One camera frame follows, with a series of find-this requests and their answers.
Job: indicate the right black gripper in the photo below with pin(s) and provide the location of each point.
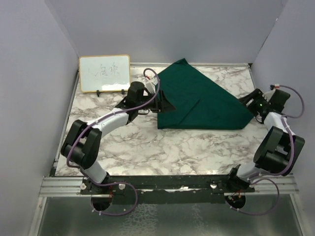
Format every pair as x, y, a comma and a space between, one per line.
256, 96

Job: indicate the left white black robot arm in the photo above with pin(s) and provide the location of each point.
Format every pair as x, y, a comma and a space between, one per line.
82, 142

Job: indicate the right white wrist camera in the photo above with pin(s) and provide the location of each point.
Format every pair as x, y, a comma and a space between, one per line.
268, 95

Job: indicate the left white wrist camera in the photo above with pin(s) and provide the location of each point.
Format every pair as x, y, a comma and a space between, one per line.
151, 85

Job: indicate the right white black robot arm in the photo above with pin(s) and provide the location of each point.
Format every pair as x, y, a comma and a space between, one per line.
279, 149

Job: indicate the green surgical drape cloth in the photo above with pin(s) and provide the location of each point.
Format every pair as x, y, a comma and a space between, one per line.
200, 103

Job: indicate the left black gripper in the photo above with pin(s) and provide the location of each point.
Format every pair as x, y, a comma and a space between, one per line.
162, 104

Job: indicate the black mounting base rail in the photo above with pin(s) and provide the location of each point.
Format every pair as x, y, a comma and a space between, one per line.
215, 183

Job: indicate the black whiteboard stand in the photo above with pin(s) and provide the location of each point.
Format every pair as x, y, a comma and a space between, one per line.
99, 92

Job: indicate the small framed whiteboard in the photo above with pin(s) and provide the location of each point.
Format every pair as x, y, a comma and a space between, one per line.
107, 73

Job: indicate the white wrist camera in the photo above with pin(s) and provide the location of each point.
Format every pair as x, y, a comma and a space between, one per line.
268, 95
151, 85

